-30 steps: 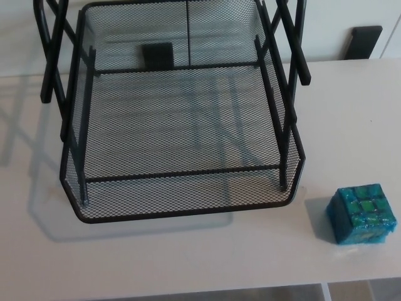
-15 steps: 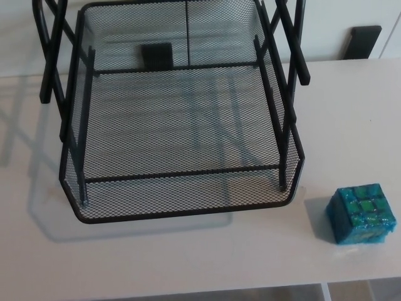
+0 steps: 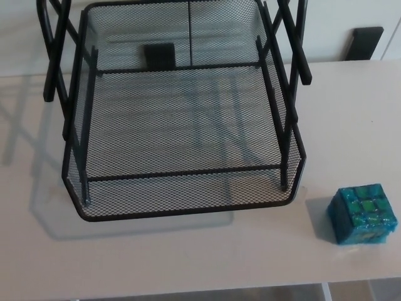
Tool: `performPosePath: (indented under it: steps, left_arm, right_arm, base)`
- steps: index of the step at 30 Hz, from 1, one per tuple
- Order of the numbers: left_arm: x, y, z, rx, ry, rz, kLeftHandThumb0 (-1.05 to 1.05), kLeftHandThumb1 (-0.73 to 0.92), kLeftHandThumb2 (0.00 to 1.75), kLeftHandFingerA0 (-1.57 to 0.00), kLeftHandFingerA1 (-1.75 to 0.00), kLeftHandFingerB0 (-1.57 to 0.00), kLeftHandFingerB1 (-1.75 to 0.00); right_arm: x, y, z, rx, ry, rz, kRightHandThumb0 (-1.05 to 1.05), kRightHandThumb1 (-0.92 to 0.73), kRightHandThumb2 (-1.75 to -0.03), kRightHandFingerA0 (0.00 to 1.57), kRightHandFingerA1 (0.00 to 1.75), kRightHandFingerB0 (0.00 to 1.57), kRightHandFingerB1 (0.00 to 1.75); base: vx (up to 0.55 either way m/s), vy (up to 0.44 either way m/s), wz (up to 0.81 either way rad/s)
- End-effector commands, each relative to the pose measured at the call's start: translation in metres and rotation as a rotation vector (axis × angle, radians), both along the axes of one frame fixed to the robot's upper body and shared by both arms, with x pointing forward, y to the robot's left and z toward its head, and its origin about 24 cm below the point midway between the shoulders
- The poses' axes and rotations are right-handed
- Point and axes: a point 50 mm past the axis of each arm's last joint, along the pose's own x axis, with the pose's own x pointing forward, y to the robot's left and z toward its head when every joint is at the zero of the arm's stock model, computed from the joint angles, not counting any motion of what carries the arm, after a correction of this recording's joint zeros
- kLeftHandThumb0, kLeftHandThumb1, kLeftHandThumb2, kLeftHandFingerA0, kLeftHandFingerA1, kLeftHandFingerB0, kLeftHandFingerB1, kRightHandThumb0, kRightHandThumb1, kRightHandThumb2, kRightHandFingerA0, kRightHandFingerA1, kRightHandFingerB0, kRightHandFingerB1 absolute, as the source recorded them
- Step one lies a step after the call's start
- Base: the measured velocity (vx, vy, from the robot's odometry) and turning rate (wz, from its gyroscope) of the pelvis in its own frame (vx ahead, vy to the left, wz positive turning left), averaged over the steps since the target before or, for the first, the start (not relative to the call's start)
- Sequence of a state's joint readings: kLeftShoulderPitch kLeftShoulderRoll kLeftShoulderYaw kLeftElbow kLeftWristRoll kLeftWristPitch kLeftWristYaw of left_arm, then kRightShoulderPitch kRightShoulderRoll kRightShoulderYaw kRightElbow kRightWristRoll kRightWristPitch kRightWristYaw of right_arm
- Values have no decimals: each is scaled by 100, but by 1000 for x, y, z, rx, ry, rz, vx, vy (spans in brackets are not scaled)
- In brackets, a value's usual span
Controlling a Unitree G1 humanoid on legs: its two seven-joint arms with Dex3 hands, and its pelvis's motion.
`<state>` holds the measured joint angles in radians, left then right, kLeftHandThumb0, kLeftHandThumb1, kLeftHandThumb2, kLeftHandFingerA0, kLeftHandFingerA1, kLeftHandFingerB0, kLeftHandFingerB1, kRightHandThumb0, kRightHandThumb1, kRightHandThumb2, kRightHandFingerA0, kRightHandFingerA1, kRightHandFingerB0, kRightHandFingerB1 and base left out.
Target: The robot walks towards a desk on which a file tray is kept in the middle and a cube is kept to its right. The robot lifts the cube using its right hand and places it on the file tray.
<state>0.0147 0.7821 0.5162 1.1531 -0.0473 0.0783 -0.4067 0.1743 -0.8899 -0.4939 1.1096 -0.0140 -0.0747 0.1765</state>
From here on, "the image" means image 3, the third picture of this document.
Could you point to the blue green puzzle cube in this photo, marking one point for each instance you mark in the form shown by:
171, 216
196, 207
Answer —
361, 216

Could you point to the white desk leg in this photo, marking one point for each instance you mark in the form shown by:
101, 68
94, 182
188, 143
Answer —
326, 290

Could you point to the black wall bracket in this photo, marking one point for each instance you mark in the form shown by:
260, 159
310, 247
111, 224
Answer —
159, 55
367, 43

